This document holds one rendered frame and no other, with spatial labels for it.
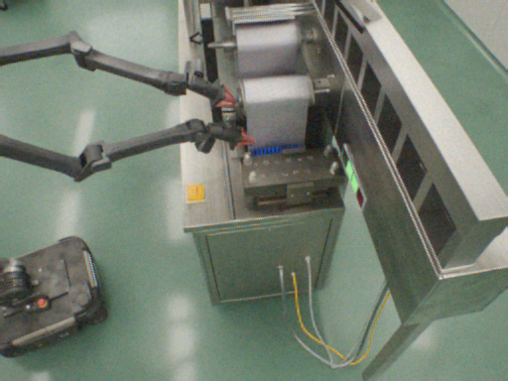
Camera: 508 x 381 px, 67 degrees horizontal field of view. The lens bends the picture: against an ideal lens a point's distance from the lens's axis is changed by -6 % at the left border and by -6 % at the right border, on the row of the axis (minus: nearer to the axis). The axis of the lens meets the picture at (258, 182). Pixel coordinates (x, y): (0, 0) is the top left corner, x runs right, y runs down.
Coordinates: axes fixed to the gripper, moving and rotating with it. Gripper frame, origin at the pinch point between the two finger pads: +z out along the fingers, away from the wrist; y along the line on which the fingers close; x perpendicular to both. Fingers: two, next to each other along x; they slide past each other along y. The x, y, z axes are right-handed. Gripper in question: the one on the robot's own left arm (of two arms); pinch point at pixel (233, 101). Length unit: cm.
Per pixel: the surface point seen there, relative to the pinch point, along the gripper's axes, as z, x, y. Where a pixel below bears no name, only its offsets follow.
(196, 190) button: 4.1, -34.3, 19.2
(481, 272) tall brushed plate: 14, 51, 90
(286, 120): 18.0, 8.6, 8.3
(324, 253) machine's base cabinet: 69, -27, 41
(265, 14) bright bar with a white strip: -0.4, 26.5, -25.2
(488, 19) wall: 284, 94, -188
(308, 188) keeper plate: 30.3, 1.0, 31.6
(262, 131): 13.9, -0.9, 8.4
